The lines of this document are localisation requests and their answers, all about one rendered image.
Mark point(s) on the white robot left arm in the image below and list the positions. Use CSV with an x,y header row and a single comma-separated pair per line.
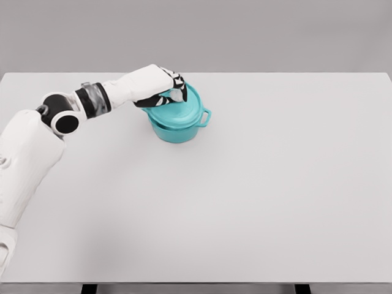
x,y
46,128

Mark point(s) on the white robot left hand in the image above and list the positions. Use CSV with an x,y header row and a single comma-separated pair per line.
x,y
153,81

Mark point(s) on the teal pot lid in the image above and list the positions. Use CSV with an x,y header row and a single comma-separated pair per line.
x,y
174,110

